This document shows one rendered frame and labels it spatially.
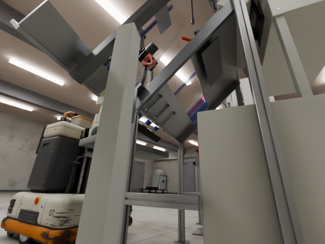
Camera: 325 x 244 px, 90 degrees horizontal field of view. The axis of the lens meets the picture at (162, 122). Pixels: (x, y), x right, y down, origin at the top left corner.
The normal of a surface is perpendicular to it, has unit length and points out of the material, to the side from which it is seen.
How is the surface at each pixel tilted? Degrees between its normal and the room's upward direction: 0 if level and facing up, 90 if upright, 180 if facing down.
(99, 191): 90
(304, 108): 90
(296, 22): 180
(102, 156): 90
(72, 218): 90
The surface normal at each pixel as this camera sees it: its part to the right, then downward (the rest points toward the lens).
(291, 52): -0.39, -0.36
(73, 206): 0.88, -0.15
